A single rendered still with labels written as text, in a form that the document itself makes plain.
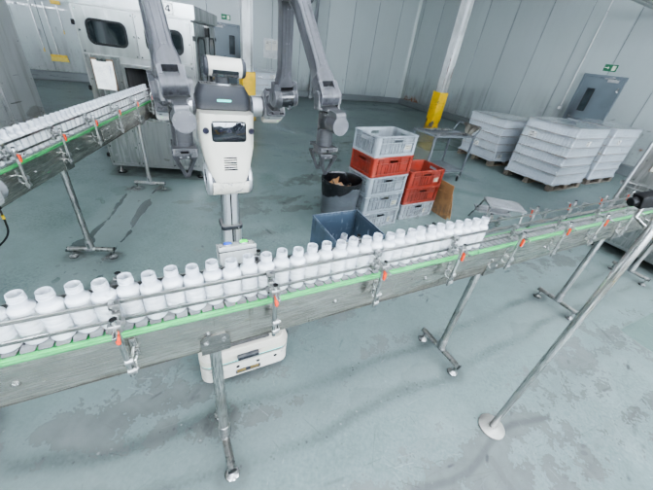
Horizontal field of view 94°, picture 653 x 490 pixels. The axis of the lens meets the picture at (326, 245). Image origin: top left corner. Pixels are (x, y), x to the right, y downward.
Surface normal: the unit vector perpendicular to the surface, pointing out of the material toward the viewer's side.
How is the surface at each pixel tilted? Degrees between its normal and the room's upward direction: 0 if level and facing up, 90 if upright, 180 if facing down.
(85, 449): 0
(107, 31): 90
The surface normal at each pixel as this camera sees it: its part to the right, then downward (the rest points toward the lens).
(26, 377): 0.44, 0.53
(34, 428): 0.12, -0.83
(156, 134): 0.14, 0.55
